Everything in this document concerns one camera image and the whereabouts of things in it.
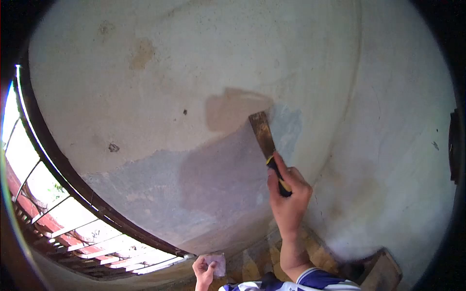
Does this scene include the person's left hand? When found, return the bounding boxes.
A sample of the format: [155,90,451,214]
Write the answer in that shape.
[192,255,218,287]

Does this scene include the person's right hand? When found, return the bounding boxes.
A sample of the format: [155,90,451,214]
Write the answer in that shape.
[267,151,314,238]

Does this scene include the person's right thumb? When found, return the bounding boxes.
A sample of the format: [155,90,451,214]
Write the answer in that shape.
[267,168,283,200]

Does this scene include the person's right index finger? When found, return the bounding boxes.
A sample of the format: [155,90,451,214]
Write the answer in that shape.
[272,151,305,182]

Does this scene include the pale pink sandpaper piece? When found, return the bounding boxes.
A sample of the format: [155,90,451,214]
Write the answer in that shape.
[204,252,227,279]

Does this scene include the scraper with black yellow handle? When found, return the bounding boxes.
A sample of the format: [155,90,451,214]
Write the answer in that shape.
[249,111,293,198]

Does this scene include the person's body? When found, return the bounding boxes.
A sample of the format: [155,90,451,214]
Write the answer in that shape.
[218,268,362,291]

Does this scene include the brown wooden board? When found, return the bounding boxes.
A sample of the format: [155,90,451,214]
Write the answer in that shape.
[339,249,403,291]

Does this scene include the dark fixture on wall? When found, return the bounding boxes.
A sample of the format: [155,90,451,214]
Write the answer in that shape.
[448,108,461,186]

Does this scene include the barred window with dark frame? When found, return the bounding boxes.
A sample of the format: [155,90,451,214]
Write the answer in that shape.
[0,65,197,281]

